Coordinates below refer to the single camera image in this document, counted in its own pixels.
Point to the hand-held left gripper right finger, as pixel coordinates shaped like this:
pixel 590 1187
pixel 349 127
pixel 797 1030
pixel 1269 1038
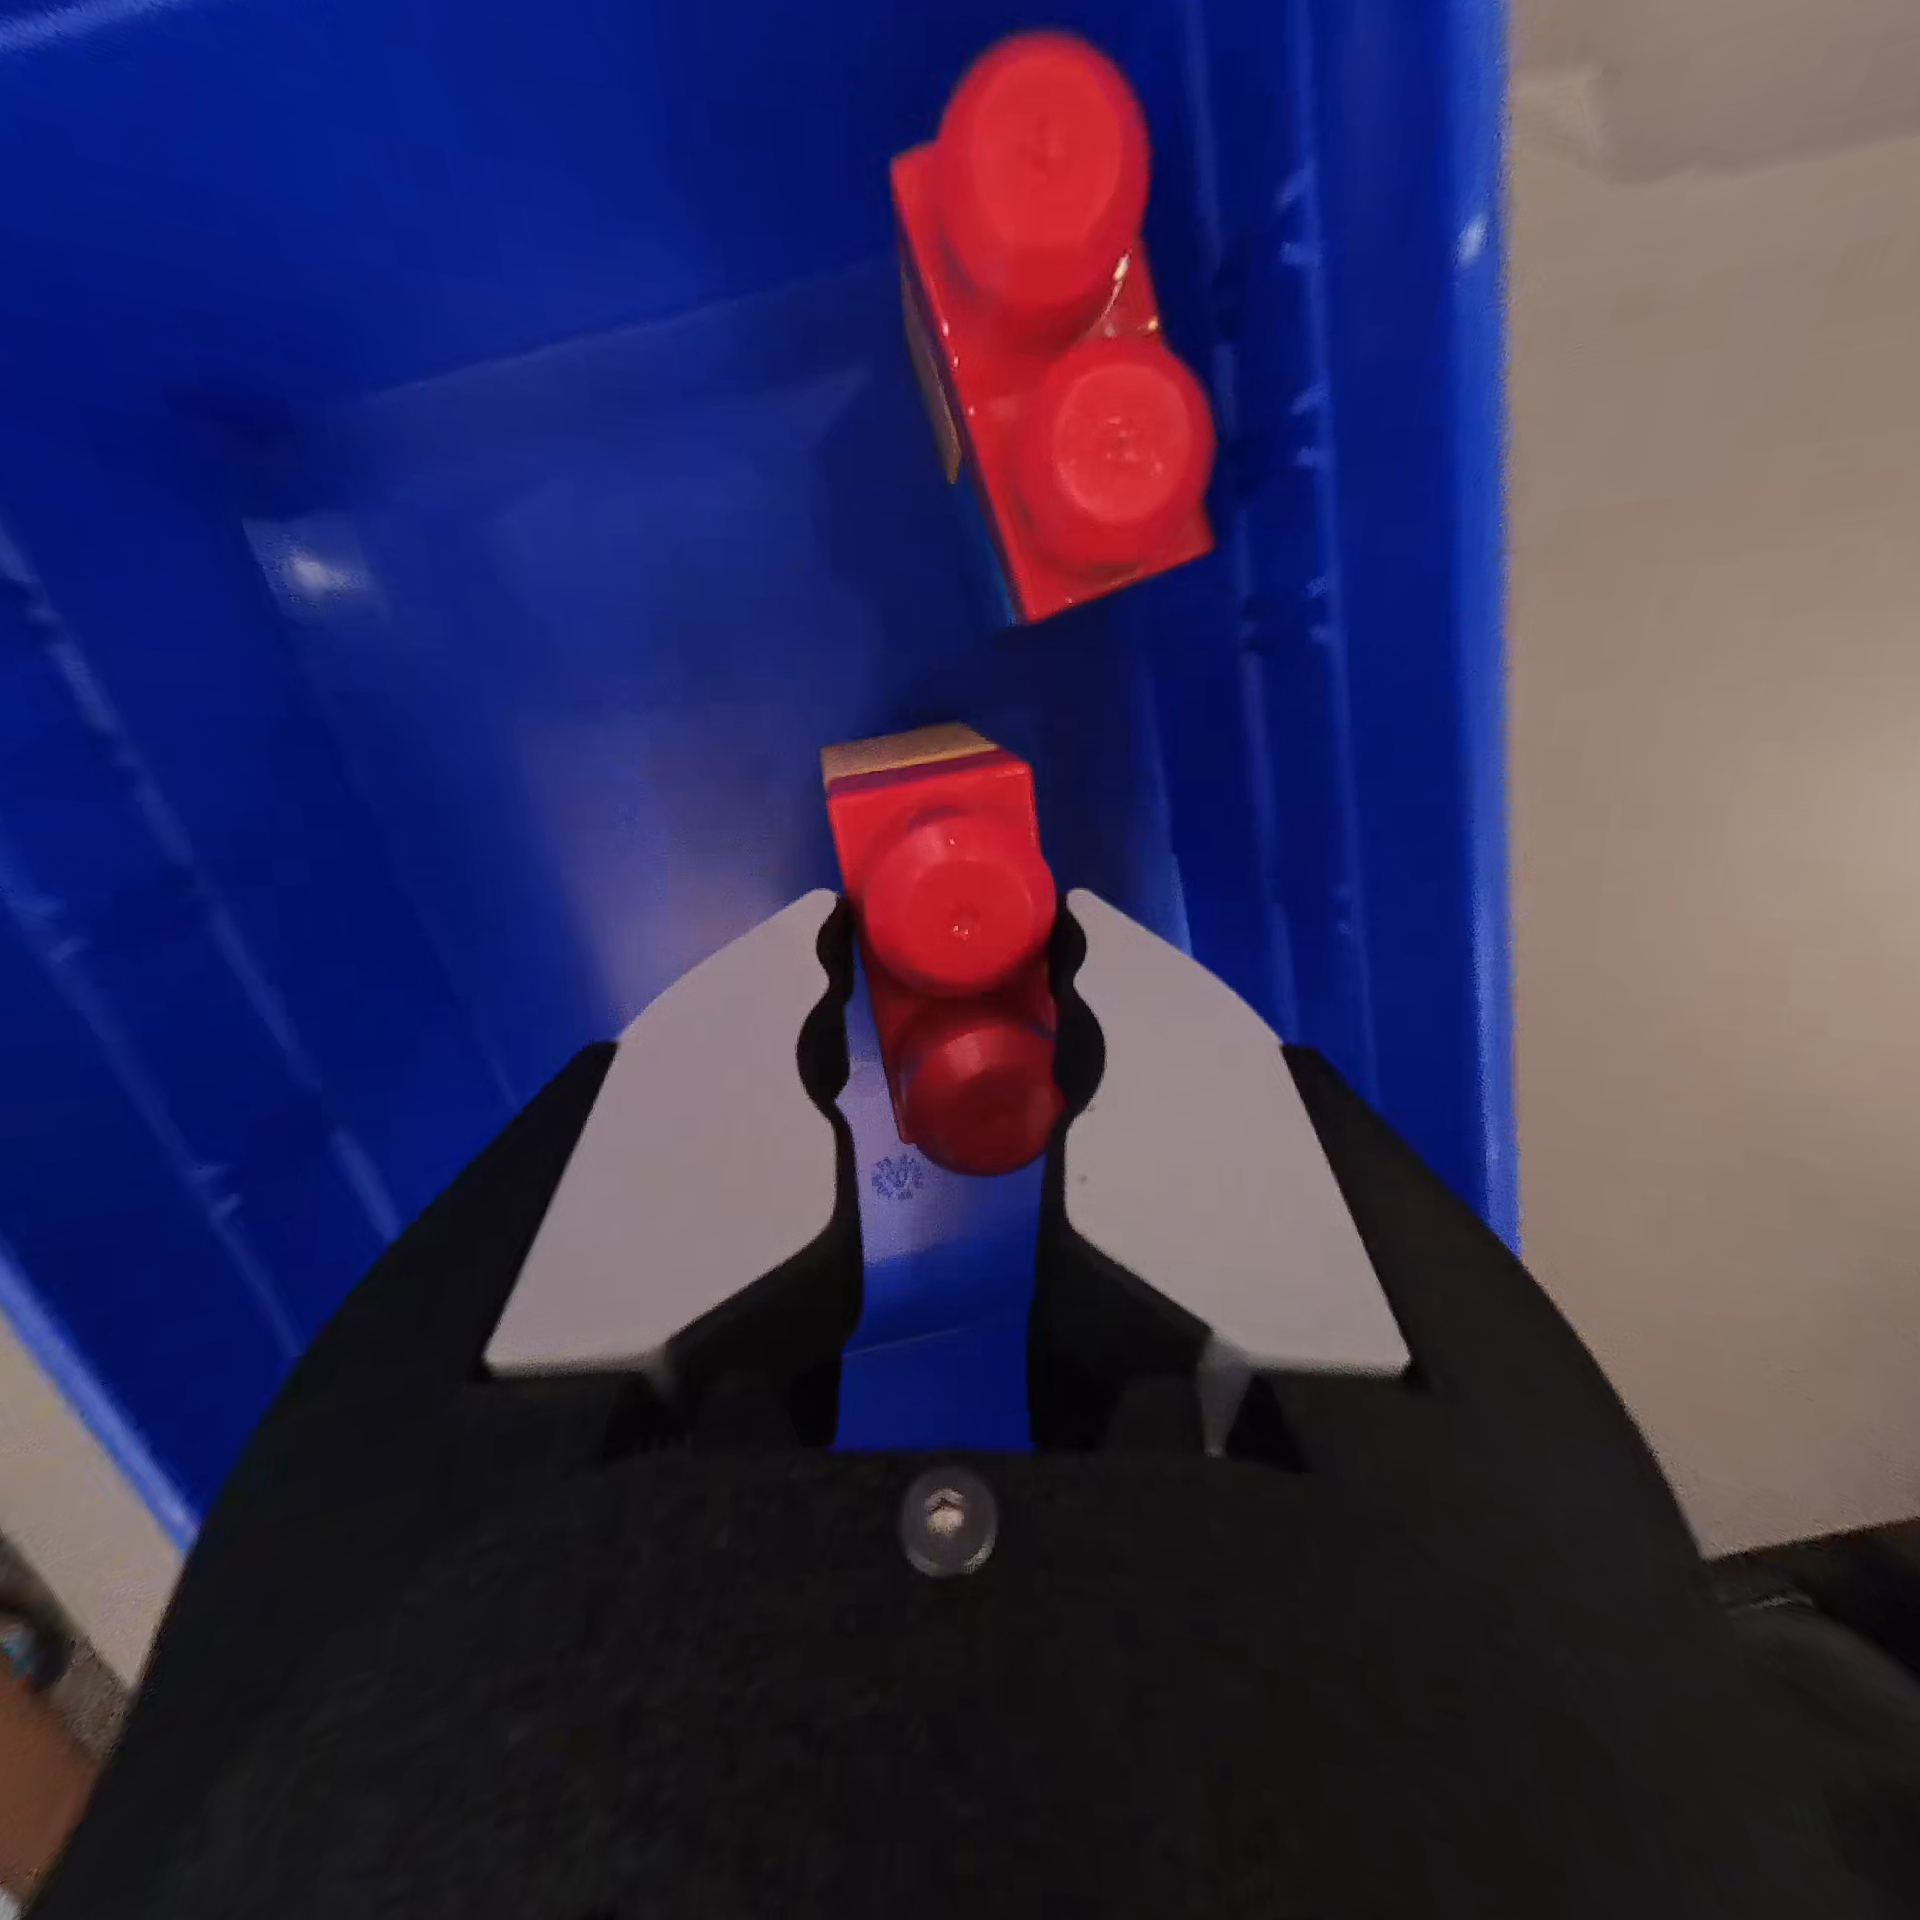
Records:
pixel 1230 1172

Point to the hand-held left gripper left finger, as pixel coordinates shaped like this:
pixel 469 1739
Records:
pixel 675 1172

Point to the red double toy block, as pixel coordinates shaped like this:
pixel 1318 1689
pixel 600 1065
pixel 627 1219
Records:
pixel 953 901
pixel 1051 375

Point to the blue plastic bin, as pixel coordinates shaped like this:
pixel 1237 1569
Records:
pixel 452 599

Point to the grey desk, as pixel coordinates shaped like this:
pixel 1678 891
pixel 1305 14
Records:
pixel 1724 751

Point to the person's dark sweatshirt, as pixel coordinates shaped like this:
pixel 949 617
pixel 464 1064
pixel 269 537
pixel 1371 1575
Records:
pixel 1829 1724

